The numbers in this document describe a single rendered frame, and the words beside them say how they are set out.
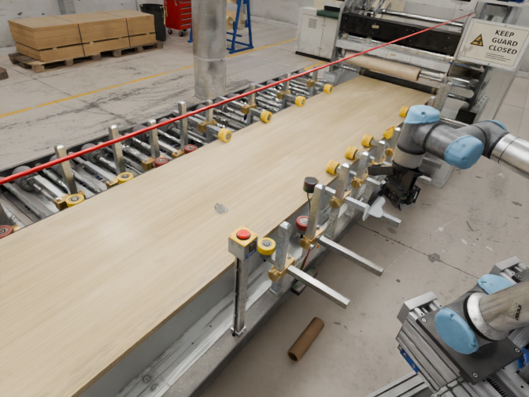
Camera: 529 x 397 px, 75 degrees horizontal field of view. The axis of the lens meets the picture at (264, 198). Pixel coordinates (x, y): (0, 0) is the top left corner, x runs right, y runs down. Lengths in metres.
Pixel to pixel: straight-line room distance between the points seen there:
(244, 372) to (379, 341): 0.88
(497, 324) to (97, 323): 1.17
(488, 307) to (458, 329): 0.09
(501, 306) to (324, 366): 1.47
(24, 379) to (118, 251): 0.53
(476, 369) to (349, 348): 1.24
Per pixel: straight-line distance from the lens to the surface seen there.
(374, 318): 2.58
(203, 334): 1.60
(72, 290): 1.48
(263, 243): 1.55
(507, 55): 3.72
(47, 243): 1.70
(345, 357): 2.35
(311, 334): 2.29
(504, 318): 0.99
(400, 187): 1.03
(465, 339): 1.04
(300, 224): 1.67
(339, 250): 1.65
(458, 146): 0.90
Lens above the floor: 1.97
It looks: 36 degrees down
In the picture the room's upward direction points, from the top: 5 degrees clockwise
